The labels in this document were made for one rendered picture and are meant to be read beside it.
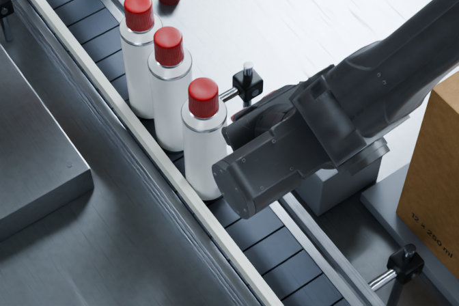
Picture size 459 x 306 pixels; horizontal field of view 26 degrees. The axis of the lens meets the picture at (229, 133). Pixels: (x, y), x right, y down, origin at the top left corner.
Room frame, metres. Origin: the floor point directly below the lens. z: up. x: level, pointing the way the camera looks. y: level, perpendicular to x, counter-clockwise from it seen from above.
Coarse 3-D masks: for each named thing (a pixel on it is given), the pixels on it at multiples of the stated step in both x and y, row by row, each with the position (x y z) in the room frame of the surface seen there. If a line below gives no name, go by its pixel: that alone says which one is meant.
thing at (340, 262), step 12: (120, 0) 0.86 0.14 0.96; (228, 120) 0.67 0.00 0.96; (288, 204) 0.55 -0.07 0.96; (300, 204) 0.55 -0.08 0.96; (300, 216) 0.54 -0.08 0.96; (312, 228) 0.52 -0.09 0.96; (324, 240) 0.51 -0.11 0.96; (324, 252) 0.50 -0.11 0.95; (336, 252) 0.49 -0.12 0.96; (336, 264) 0.48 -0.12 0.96; (348, 264) 0.48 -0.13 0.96; (348, 276) 0.46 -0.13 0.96; (360, 276) 0.46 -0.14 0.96; (360, 288) 0.45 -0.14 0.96; (372, 300) 0.44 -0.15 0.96
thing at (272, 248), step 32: (64, 0) 0.93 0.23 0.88; (96, 0) 0.93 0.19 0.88; (96, 32) 0.87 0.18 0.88; (96, 64) 0.82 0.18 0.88; (128, 96) 0.76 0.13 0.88; (128, 128) 0.71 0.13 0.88; (224, 224) 0.57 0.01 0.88; (256, 224) 0.57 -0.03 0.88; (224, 256) 0.53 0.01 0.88; (256, 256) 0.53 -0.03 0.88; (288, 256) 0.53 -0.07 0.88; (288, 288) 0.49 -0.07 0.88; (320, 288) 0.49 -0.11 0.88
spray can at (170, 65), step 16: (160, 32) 0.70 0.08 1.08; (176, 32) 0.70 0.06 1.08; (160, 48) 0.68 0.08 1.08; (176, 48) 0.69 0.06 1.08; (160, 64) 0.69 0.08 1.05; (176, 64) 0.68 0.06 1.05; (192, 64) 0.70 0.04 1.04; (160, 80) 0.68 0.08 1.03; (176, 80) 0.67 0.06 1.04; (192, 80) 0.69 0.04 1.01; (160, 96) 0.68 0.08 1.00; (176, 96) 0.67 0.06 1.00; (160, 112) 0.68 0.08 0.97; (176, 112) 0.67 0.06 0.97; (160, 128) 0.68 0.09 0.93; (176, 128) 0.67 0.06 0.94; (160, 144) 0.68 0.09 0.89; (176, 144) 0.67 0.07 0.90
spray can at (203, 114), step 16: (208, 80) 0.64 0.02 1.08; (192, 96) 0.62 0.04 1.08; (208, 96) 0.62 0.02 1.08; (192, 112) 0.62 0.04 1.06; (208, 112) 0.61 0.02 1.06; (224, 112) 0.63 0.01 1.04; (192, 128) 0.61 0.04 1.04; (208, 128) 0.60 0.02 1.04; (192, 144) 0.61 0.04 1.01; (208, 144) 0.60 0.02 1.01; (224, 144) 0.62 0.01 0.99; (192, 160) 0.61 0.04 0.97; (208, 160) 0.60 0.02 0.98; (192, 176) 0.61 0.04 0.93; (208, 176) 0.60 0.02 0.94; (208, 192) 0.60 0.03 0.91
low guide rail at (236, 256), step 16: (32, 0) 0.91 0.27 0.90; (48, 16) 0.87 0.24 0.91; (64, 32) 0.84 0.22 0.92; (80, 48) 0.82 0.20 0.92; (80, 64) 0.80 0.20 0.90; (96, 80) 0.76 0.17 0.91; (112, 96) 0.74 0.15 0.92; (128, 112) 0.71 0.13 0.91; (144, 128) 0.69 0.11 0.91; (144, 144) 0.67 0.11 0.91; (160, 160) 0.64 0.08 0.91; (176, 176) 0.62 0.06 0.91; (192, 192) 0.60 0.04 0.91; (192, 208) 0.58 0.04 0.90; (208, 224) 0.55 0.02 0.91; (224, 240) 0.53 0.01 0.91; (240, 256) 0.51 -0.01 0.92; (240, 272) 0.50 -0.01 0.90; (256, 272) 0.49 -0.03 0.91; (256, 288) 0.47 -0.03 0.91; (272, 304) 0.45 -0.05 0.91
